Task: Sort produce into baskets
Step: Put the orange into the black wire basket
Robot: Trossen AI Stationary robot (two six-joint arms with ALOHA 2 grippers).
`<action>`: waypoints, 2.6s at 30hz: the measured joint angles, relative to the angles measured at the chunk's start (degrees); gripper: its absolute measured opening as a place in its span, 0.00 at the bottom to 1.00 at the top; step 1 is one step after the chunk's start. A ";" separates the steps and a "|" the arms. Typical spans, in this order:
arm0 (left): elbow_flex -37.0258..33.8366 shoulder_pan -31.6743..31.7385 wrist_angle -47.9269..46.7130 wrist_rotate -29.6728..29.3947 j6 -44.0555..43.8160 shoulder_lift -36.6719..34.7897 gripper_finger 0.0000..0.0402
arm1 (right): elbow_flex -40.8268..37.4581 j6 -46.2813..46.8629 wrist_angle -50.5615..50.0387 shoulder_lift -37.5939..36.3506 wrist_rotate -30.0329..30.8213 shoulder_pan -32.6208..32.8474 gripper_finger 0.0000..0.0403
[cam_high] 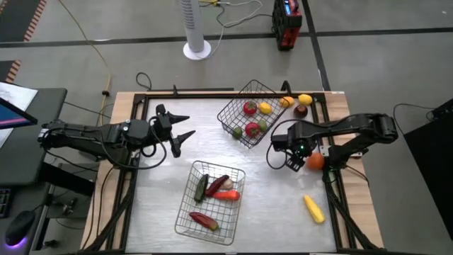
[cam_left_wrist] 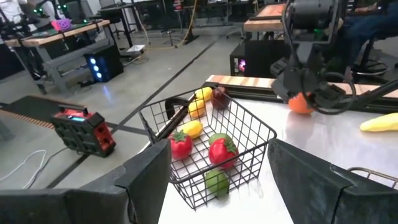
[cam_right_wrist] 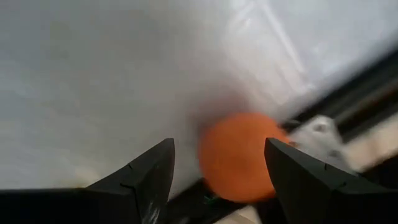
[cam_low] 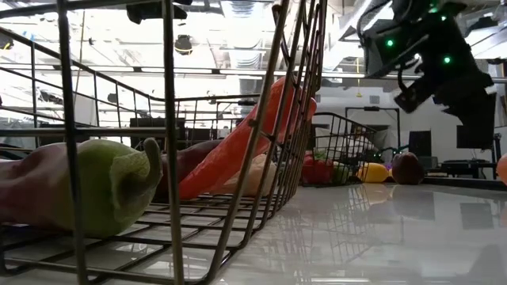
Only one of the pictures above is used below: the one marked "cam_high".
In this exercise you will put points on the red tomato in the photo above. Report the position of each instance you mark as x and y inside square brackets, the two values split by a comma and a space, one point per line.
[250, 107]

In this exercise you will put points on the beige garlic bulb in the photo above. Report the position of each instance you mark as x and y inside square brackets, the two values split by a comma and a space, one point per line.
[229, 184]

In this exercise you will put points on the black side desk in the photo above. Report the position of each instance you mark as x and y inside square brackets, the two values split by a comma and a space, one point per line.
[42, 113]

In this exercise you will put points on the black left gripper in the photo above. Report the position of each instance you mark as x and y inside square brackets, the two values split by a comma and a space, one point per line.
[163, 122]

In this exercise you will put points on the blue lit keyboard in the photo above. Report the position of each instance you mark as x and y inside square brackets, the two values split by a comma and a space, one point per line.
[5, 202]

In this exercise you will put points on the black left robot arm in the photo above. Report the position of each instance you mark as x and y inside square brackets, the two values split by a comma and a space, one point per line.
[88, 136]

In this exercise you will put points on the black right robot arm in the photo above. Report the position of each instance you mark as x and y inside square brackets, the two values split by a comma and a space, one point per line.
[354, 125]

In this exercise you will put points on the black aluminium table frame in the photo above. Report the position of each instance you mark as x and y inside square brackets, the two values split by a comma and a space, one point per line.
[212, 95]

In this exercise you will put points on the yellow orange mango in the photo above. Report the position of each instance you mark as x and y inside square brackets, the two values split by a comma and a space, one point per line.
[286, 101]

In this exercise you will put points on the red pepper with green top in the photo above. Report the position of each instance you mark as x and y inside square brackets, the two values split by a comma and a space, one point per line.
[203, 220]

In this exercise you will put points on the white tower fan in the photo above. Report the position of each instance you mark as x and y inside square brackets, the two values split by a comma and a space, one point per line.
[194, 25]

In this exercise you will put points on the dark red plum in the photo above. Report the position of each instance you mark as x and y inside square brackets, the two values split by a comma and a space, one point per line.
[300, 111]

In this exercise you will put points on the red apple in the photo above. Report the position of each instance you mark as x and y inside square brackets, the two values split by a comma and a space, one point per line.
[252, 129]

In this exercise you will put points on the green lime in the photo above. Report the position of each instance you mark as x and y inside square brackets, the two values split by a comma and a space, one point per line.
[237, 132]
[262, 124]

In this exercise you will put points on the orange fruit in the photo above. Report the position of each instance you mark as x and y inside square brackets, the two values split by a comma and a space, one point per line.
[315, 161]

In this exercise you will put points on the black equipment box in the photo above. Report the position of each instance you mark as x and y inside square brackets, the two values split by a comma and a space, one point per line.
[435, 159]

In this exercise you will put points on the dark green cucumber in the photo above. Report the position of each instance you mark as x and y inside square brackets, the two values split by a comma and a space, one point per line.
[201, 188]

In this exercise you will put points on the orange carrot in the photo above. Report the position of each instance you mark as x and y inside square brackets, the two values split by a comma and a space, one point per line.
[227, 195]

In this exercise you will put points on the small black orange-edged mat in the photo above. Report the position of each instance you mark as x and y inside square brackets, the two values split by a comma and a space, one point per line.
[7, 71]

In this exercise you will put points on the large black orange-edged mat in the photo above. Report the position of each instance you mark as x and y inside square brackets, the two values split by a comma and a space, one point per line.
[17, 17]

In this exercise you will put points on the black tablet screen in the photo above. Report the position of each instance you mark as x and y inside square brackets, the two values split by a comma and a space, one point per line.
[14, 115]

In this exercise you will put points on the black computer mouse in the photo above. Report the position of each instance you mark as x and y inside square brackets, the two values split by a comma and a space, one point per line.
[19, 226]

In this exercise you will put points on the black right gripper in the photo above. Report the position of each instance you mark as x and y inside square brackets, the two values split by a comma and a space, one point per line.
[297, 138]

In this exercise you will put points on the yellow corn cob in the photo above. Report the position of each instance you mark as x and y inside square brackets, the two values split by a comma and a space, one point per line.
[314, 209]

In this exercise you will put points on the dark red chili pepper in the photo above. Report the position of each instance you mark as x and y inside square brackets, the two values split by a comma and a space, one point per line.
[216, 185]

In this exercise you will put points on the red black power station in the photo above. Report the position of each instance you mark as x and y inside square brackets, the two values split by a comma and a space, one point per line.
[286, 25]

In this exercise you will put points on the yellow lemon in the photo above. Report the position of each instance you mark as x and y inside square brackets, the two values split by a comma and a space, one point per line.
[305, 99]
[265, 108]

